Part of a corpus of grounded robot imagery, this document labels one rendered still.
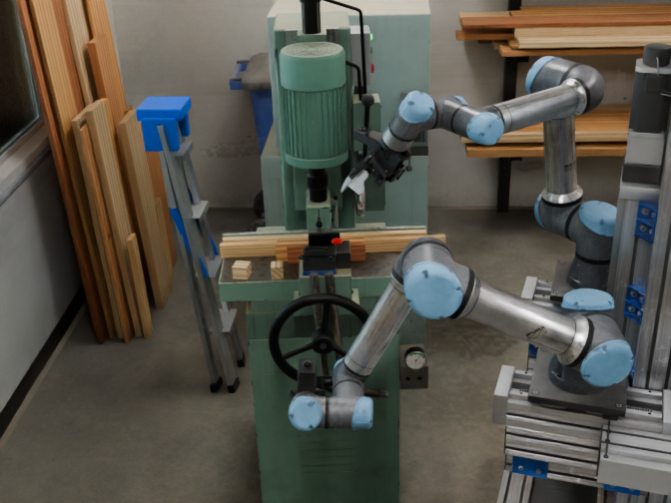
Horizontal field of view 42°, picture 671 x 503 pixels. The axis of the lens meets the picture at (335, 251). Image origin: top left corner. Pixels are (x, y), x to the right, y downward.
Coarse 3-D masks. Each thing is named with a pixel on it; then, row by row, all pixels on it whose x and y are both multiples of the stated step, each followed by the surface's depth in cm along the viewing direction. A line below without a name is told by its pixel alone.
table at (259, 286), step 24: (264, 264) 255; (288, 264) 255; (360, 264) 253; (384, 264) 253; (240, 288) 247; (264, 288) 247; (288, 288) 247; (360, 288) 248; (384, 288) 248; (312, 312) 240
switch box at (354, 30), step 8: (352, 32) 260; (368, 32) 259; (352, 40) 260; (368, 40) 260; (352, 48) 261; (360, 48) 261; (368, 48) 261; (352, 56) 262; (360, 56) 262; (368, 56) 262; (360, 64) 263; (368, 64) 263; (352, 72) 264; (360, 72) 264; (368, 72) 264; (352, 80) 265; (368, 80) 265
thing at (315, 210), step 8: (328, 192) 258; (328, 200) 253; (312, 208) 249; (320, 208) 249; (328, 208) 249; (312, 216) 250; (320, 216) 250; (328, 216) 250; (312, 224) 251; (328, 224) 251
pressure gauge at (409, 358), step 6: (408, 348) 253; (414, 348) 251; (420, 348) 252; (408, 354) 250; (414, 354) 251; (420, 354) 251; (408, 360) 252; (414, 360) 252; (420, 360) 252; (426, 360) 252; (408, 366) 252; (414, 366) 253; (420, 366) 253
